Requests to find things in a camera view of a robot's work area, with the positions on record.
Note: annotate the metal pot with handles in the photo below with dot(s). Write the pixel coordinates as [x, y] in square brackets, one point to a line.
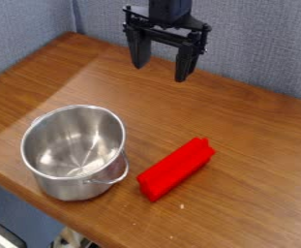
[72, 148]

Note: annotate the white object under table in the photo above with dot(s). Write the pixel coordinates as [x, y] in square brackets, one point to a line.
[71, 239]

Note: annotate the red rectangular block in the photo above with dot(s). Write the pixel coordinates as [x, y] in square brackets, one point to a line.
[164, 175]

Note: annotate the grey object under table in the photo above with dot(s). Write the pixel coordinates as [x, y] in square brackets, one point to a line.
[10, 240]

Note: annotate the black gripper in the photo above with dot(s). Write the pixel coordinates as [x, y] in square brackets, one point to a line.
[167, 22]

